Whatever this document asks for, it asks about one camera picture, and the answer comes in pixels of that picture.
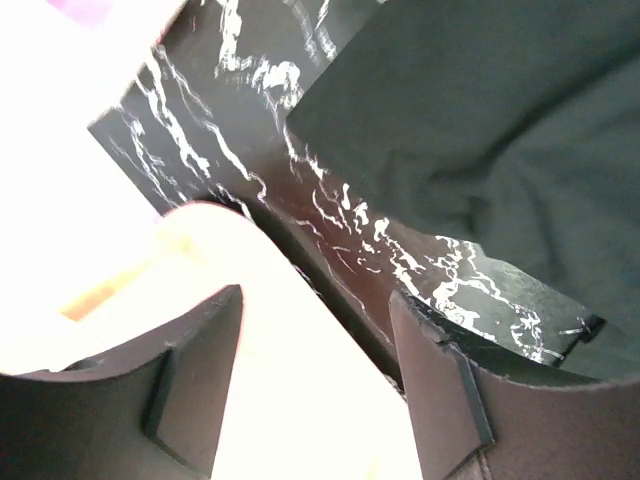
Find black marble table mat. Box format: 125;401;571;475
91;1;601;382

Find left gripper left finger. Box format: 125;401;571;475
1;285;243;480

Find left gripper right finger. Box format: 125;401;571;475
389;290;639;479

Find black daisy t-shirt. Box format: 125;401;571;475
287;1;639;379

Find pink tiered shelf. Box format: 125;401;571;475
1;203;421;479

